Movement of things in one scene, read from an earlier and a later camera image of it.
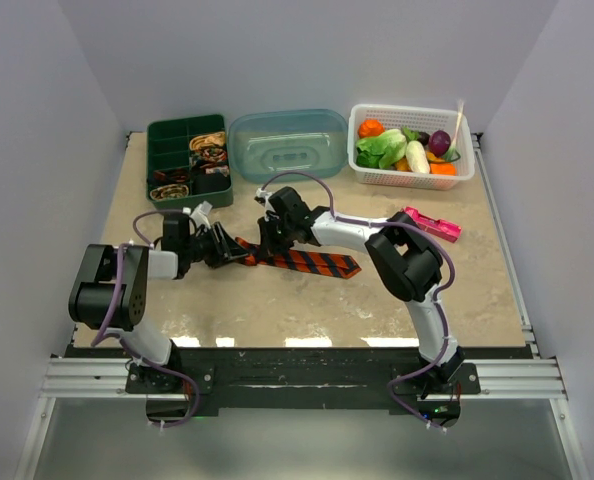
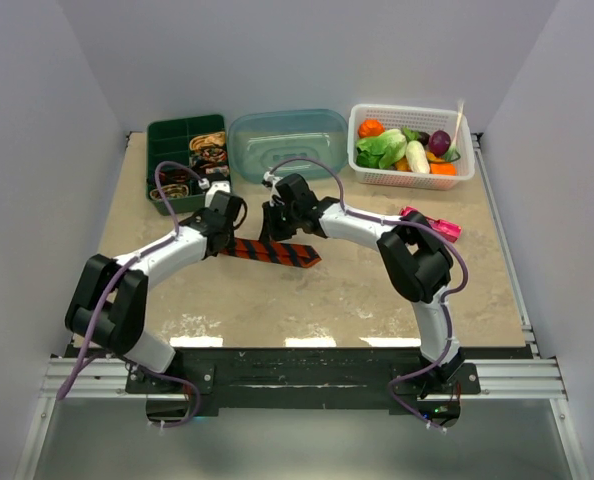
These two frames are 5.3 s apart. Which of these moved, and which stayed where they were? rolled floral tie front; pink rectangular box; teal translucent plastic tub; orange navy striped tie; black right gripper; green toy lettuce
Moved: orange navy striped tie; black right gripper
Stayed: teal translucent plastic tub; green toy lettuce; pink rectangular box; rolled floral tie front
